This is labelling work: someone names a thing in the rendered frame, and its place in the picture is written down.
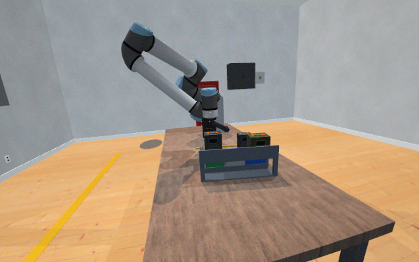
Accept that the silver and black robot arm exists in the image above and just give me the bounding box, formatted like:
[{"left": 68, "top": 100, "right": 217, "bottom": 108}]
[{"left": 121, "top": 22, "right": 220, "bottom": 122}]

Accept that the green bin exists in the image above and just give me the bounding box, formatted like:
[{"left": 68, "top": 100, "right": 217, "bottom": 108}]
[{"left": 206, "top": 163, "right": 224, "bottom": 168}]

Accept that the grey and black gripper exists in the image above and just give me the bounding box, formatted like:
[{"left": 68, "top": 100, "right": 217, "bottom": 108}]
[{"left": 202, "top": 117, "right": 216, "bottom": 138}]

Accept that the blue open bin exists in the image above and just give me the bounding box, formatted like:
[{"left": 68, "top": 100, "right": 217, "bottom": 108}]
[{"left": 245, "top": 159, "right": 266, "bottom": 165}]

